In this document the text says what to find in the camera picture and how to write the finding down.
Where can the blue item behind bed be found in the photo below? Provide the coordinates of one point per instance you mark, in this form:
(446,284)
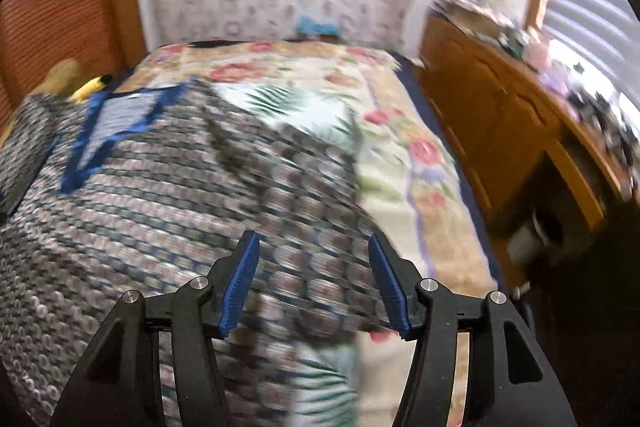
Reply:
(309,27)

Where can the navy patterned satin shirt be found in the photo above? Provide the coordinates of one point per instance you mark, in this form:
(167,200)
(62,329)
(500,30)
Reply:
(145,191)

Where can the white zebra window blind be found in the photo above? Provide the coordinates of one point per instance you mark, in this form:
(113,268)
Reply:
(603,32)

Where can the yellow Pikachu plush toy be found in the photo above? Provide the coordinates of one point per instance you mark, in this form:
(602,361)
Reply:
(95,85)

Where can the red-brown louvered wardrobe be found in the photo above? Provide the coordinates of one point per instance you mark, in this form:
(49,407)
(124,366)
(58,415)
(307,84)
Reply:
(103,36)

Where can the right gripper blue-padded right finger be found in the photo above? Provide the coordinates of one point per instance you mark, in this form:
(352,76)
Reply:
(510,382)

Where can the floral and leaf bedspread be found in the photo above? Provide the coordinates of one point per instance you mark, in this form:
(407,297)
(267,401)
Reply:
(408,182)

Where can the gold patterned pillow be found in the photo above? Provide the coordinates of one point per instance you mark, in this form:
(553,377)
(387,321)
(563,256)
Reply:
(63,79)

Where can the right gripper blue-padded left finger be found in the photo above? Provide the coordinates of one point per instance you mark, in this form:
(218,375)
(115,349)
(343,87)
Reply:
(117,380)

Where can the wooden sideboard cabinet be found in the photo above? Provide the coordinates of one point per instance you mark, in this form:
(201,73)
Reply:
(522,147)

